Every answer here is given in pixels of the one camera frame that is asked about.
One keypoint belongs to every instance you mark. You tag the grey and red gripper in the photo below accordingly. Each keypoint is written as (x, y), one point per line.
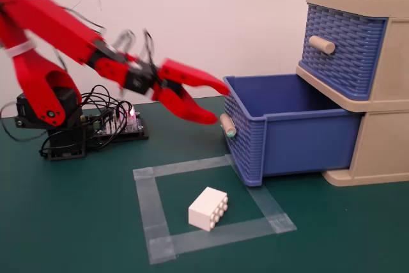
(140, 79)

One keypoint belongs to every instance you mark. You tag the white toy brick cube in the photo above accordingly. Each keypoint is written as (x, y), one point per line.
(203, 209)

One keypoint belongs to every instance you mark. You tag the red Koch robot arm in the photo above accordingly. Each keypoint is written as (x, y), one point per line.
(48, 20)

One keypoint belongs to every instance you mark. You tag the beige plastic drawer cabinet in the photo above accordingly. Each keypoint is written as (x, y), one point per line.
(383, 145)

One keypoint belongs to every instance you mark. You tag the controller circuit board with LED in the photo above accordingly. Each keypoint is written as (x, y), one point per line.
(128, 126)

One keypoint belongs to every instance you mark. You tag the translucent tape strip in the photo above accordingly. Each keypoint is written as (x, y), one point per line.
(268, 204)
(150, 209)
(185, 166)
(236, 231)

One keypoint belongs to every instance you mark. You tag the white zip tie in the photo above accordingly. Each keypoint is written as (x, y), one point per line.
(19, 50)

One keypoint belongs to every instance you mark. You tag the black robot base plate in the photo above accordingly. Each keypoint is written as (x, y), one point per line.
(64, 145)

